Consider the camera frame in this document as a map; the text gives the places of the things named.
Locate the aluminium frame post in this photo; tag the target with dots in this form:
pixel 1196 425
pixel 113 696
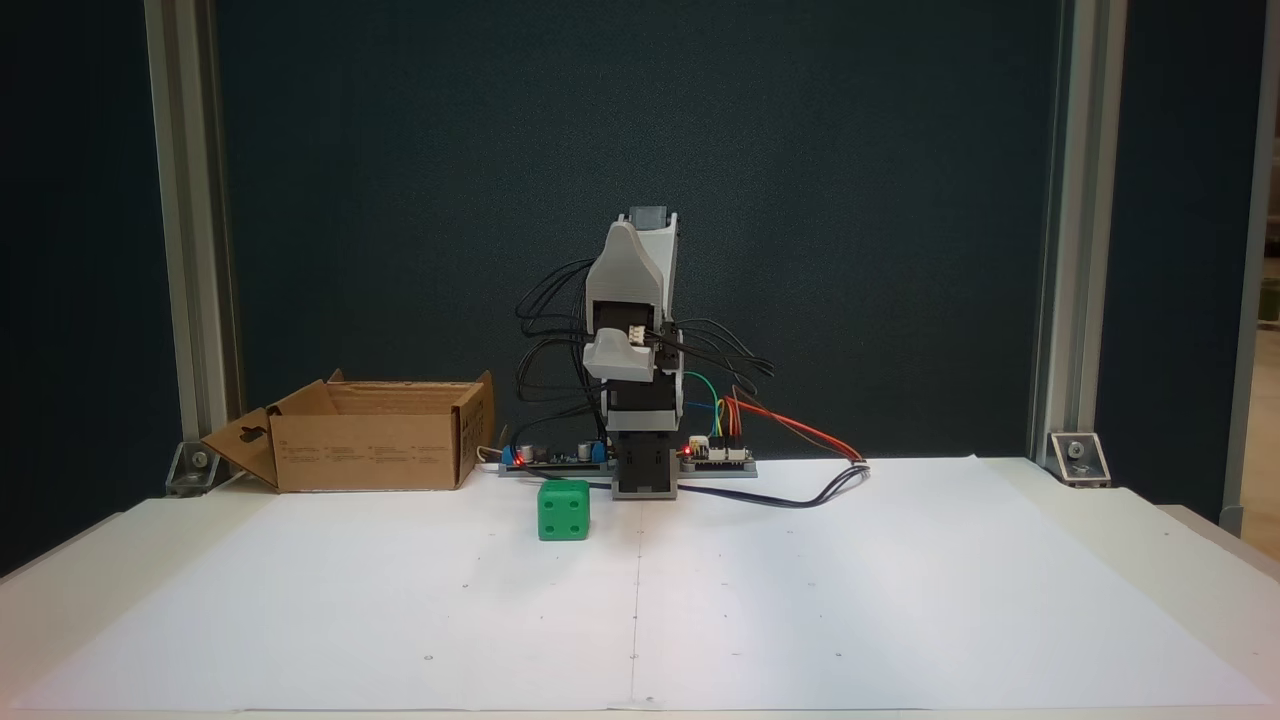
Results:
pixel 1250 300
pixel 1085 200
pixel 190 200

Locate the circuit board with white connectors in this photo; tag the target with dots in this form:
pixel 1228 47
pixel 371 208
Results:
pixel 720 455

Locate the green die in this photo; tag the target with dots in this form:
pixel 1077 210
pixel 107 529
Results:
pixel 563 512

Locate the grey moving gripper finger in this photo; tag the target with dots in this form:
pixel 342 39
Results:
pixel 615 362

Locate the metal corner bracket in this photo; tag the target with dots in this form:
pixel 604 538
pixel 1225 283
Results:
pixel 200 465
pixel 1078 458

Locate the brown cardboard box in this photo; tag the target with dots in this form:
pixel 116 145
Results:
pixel 370 460

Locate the grey fixed tapered gripper finger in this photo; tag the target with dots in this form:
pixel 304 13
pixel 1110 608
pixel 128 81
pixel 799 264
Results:
pixel 625 265

